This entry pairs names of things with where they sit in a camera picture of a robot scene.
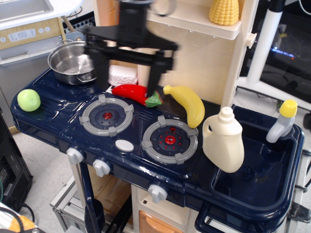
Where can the green toy apple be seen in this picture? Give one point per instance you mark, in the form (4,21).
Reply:
(28,100)

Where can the grey stove knob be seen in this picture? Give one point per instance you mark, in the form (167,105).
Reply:
(74,156)
(101,168)
(157,193)

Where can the left grey stove burner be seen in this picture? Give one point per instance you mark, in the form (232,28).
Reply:
(107,116)

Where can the yellow toy corn cob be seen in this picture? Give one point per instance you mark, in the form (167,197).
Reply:
(224,12)

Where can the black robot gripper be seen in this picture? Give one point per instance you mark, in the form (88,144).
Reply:
(129,41)

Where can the white pole stand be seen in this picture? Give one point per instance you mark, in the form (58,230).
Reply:
(252,81)

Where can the right grey stove burner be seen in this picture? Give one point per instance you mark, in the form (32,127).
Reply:
(170,141)

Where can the yellow toy banana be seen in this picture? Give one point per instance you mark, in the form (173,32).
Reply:
(190,101)

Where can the grey oval button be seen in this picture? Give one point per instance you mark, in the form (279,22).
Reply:
(124,145)

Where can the middle grey stove knob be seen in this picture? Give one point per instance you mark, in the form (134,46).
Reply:
(101,168)

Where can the black computer case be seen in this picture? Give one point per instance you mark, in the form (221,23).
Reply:
(15,177)

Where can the left grey stove knob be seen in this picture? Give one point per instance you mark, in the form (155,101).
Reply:
(74,156)

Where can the stainless steel pot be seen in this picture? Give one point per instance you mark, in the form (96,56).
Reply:
(70,63)

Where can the cream toy detergent bottle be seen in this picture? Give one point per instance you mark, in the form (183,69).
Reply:
(222,141)

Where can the cream toy kitchen shelf unit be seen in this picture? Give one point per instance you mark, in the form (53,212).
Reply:
(209,56)

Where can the navy toy sink basin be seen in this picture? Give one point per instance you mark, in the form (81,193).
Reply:
(264,180)

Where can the red toy chili pepper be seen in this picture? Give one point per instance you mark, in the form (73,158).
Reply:
(138,94)

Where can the orange toy drawer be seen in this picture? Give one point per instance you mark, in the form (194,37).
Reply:
(150,224)

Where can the grey yellow toy faucet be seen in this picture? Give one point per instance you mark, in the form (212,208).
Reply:
(285,121)

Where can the aluminium frame cart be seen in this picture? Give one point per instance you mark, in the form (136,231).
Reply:
(68,208)

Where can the right grey stove knob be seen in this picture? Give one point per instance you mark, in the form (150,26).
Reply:
(157,193)

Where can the navy toy kitchen counter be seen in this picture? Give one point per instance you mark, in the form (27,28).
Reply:
(190,184)

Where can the grey stove burner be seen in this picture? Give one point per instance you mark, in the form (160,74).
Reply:
(107,116)
(170,141)

